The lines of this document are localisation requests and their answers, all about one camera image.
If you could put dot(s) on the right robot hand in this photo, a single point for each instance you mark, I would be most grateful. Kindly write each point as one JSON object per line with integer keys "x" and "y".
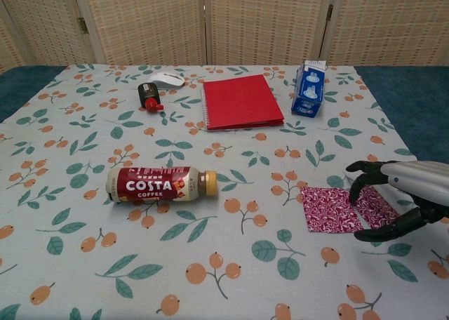
{"x": 421, "y": 179}

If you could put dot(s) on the floral tablecloth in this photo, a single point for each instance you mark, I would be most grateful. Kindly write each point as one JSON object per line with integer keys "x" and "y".
{"x": 224, "y": 151}

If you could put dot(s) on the blue and white carton box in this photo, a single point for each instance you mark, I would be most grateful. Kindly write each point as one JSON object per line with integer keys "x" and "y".
{"x": 308, "y": 92}

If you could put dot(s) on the brass screen hinge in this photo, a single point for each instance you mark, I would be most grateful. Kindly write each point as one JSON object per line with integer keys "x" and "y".
{"x": 329, "y": 13}
{"x": 82, "y": 24}

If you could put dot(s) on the red spiral notebook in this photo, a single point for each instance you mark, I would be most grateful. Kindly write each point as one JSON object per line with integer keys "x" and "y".
{"x": 242, "y": 100}

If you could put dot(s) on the Costa coffee bottle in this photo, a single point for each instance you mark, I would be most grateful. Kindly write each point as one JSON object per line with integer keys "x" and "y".
{"x": 158, "y": 185}

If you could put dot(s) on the white computer mouse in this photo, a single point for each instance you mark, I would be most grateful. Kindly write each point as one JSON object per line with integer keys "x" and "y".
{"x": 166, "y": 80}

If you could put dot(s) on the black bottle with red cap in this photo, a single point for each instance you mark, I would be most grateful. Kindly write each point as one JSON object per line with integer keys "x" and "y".
{"x": 147, "y": 92}

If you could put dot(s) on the woven folding screen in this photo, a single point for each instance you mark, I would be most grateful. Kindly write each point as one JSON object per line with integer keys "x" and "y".
{"x": 147, "y": 21}

